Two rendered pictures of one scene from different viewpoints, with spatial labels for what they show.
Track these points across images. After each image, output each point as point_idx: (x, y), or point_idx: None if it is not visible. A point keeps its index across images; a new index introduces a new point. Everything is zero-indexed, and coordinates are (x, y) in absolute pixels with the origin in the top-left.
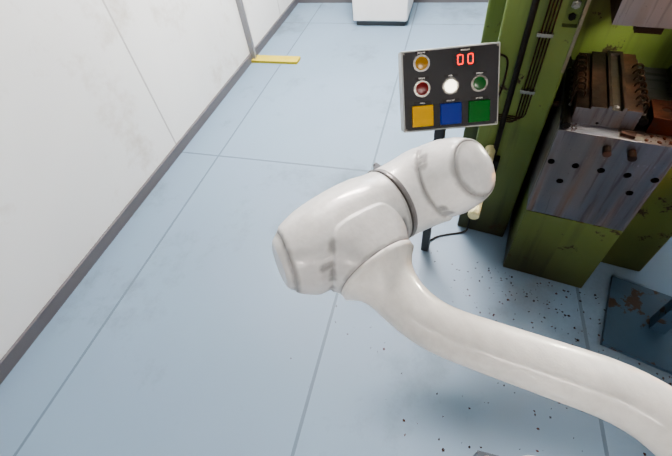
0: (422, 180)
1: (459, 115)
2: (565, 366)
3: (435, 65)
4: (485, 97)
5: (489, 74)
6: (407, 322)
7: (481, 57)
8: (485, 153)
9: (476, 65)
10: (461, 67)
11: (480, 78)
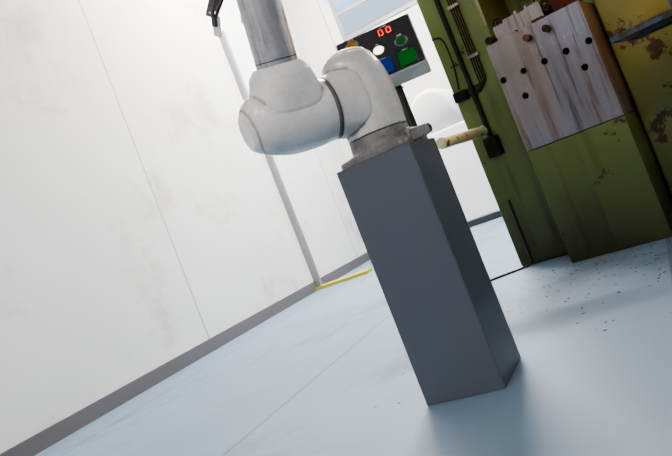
0: None
1: (391, 64)
2: None
3: (363, 43)
4: (409, 47)
5: (406, 32)
6: None
7: (396, 26)
8: None
9: (394, 31)
10: (383, 37)
11: (400, 37)
